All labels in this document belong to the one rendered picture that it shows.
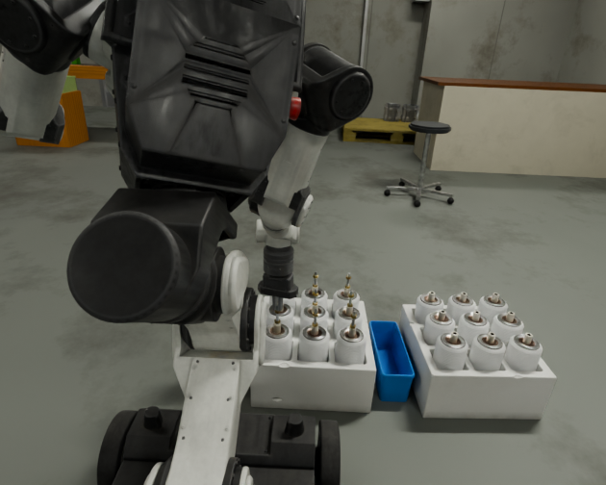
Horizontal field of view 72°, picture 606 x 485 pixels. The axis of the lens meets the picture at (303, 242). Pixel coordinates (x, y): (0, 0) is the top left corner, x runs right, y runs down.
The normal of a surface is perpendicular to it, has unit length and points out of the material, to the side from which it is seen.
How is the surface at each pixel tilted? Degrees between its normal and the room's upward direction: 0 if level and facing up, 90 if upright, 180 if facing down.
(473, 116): 90
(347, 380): 90
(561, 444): 0
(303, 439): 0
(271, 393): 90
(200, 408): 31
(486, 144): 90
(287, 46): 72
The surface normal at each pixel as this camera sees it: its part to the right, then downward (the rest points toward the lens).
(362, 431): 0.04, -0.90
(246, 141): 0.37, 0.11
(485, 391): 0.02, 0.43
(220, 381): 0.02, -0.56
